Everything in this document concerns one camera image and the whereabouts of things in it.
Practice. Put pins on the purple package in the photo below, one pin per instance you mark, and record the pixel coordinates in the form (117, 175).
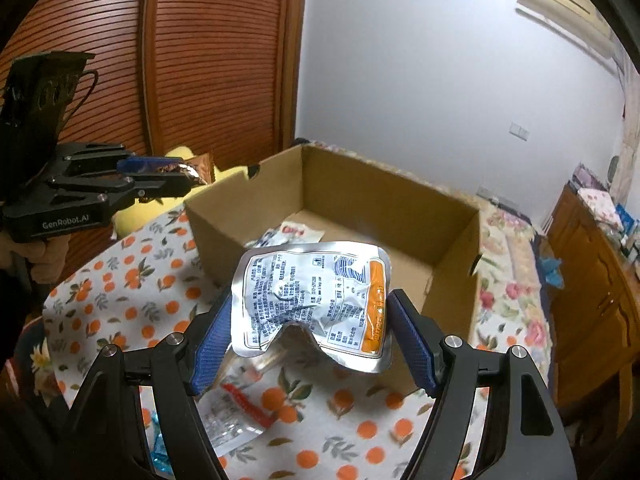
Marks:
(585, 176)

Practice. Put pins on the cardboard box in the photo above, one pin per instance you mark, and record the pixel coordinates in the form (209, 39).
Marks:
(410, 240)

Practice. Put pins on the brown wooden sideboard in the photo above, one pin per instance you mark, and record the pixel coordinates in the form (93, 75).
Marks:
(590, 310)

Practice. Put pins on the teal cloth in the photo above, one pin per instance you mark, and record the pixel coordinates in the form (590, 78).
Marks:
(551, 270)

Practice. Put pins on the white red-label snack packet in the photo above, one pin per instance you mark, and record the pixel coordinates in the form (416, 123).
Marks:
(285, 235)

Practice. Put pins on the pale floral curtain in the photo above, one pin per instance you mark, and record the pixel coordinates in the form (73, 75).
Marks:
(630, 155)

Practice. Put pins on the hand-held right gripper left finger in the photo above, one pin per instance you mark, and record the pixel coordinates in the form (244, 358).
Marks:
(212, 350)

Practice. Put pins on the folded floral cloth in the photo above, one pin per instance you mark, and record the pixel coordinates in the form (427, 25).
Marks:
(602, 205)

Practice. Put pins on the floral bedsheet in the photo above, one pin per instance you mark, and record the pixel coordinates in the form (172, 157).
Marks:
(510, 300)

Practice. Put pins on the white wall switch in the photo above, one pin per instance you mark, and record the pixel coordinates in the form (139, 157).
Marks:
(520, 130)

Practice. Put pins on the brown louvered wooden wardrobe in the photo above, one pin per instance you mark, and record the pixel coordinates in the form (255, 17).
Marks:
(200, 60)

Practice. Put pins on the yellow plush pillow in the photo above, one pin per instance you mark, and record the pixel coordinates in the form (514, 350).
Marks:
(150, 212)

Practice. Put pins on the silver orange-edged snack packet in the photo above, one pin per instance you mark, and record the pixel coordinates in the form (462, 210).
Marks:
(310, 300)

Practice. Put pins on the orange-print blanket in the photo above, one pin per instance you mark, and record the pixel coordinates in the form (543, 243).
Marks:
(150, 285)

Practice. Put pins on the brown foil snack bar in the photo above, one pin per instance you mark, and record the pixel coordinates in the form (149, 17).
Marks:
(202, 170)

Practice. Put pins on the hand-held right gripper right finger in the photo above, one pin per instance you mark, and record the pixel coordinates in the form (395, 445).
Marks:
(412, 340)

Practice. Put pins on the blue box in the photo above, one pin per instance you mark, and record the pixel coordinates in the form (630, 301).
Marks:
(625, 216)

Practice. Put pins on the teal foil candy wrapper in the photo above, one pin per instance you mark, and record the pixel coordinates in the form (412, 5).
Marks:
(161, 455)

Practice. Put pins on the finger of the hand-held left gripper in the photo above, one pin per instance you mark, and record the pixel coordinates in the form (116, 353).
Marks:
(142, 163)
(160, 185)

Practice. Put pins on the orange clear-window snack packet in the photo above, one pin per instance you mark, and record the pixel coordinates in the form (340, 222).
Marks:
(235, 420)

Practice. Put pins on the person's left hand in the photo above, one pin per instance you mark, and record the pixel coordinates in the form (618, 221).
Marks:
(50, 260)

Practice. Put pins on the wall air conditioner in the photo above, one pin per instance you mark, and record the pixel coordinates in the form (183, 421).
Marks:
(565, 7)

